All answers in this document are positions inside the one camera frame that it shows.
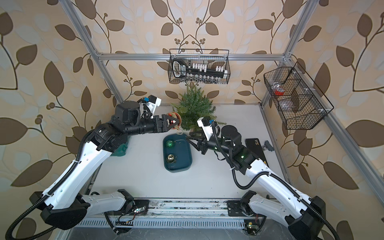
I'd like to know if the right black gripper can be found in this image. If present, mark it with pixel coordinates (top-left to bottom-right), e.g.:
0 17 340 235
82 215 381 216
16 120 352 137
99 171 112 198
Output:
187 129 234 157

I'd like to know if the red gold striped ornament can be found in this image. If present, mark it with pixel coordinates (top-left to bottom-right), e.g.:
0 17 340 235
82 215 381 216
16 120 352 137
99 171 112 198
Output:
172 116 182 126

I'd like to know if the green glitter ball ornament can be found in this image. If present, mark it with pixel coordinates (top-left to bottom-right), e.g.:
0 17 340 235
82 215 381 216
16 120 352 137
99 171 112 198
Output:
166 140 176 148

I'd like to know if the small green christmas tree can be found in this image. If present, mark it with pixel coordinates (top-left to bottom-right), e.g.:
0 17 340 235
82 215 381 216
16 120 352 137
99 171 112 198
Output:
172 86 217 132

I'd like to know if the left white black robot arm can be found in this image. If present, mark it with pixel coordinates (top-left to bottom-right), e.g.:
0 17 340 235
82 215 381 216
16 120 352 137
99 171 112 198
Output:
5 99 180 240

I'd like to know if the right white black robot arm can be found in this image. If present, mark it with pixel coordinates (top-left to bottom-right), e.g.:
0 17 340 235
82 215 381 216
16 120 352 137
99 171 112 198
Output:
187 122 340 240

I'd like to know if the teal plastic tray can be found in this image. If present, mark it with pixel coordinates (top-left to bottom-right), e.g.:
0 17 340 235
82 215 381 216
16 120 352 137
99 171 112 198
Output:
163 134 193 173

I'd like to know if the green plastic tool case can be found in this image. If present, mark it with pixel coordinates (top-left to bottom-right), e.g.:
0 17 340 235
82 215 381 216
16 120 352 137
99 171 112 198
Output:
111 137 131 157

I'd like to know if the black flat device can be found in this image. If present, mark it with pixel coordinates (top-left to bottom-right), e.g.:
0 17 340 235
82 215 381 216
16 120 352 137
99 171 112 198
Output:
245 138 268 165

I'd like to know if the small grey clip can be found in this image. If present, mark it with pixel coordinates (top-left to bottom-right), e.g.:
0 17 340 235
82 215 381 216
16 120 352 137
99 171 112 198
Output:
263 141 275 152

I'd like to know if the red object in basket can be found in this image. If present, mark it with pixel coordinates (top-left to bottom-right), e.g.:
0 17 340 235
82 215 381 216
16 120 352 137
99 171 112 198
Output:
272 86 285 97

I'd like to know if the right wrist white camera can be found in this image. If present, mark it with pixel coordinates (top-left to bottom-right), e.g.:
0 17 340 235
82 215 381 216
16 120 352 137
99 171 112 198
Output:
197 116 214 141

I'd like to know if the wrist white camera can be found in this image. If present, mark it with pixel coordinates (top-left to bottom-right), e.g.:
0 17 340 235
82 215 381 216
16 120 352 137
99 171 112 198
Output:
197 116 214 141
141 95 162 119

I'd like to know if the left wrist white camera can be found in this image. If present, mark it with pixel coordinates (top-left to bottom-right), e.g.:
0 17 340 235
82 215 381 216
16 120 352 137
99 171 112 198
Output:
141 95 162 119

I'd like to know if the back black wire basket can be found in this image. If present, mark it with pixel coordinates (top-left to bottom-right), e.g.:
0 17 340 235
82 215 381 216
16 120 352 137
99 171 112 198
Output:
167 48 231 85

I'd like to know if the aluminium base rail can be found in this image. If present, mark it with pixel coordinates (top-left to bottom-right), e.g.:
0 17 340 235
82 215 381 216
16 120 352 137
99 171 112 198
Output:
76 195 304 230

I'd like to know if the side black wire basket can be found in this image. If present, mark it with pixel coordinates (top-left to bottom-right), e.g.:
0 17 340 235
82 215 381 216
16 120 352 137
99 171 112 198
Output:
264 62 334 130

